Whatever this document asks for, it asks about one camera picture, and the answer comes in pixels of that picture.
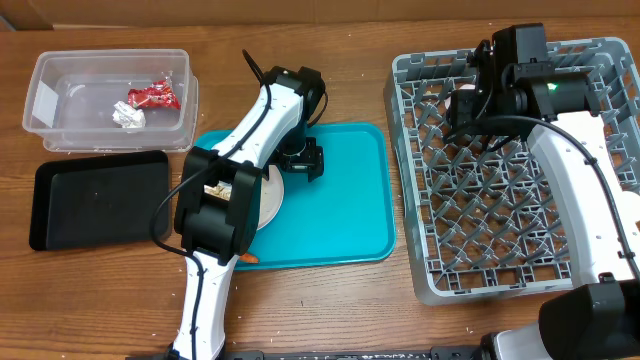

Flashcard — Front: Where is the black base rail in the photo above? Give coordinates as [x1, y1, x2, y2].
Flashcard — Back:
[124, 344, 501, 360]

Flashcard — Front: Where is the grey dishwasher rack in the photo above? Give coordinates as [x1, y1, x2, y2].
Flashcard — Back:
[384, 37, 639, 305]

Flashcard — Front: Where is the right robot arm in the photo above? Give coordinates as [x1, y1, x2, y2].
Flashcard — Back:
[445, 23, 639, 359]

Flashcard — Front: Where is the small foil ball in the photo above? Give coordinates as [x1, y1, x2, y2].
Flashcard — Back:
[112, 101, 146, 129]

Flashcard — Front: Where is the teal serving tray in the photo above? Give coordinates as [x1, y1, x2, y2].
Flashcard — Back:
[192, 122, 398, 273]

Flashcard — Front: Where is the orange carrot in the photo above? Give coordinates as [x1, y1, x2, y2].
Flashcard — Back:
[239, 253, 260, 264]

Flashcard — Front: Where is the white dinner plate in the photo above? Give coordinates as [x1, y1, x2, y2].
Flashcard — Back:
[257, 165, 284, 230]

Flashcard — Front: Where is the peanut shells pile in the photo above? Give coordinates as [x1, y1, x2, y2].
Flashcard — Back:
[204, 182, 232, 201]

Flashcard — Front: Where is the black tray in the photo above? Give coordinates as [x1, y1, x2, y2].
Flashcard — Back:
[29, 150, 171, 251]

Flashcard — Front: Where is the white cup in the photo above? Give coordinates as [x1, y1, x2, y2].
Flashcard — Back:
[616, 191, 640, 224]

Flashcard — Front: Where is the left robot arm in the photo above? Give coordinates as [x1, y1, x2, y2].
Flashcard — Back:
[166, 66, 327, 359]

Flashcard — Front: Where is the white bowl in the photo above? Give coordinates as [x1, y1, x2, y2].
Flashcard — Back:
[444, 83, 476, 111]

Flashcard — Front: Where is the red snack wrapper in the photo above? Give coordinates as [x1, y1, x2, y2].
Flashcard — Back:
[127, 76, 181, 110]

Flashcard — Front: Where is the clear plastic bin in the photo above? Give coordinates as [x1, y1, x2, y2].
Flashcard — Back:
[22, 49, 199, 153]

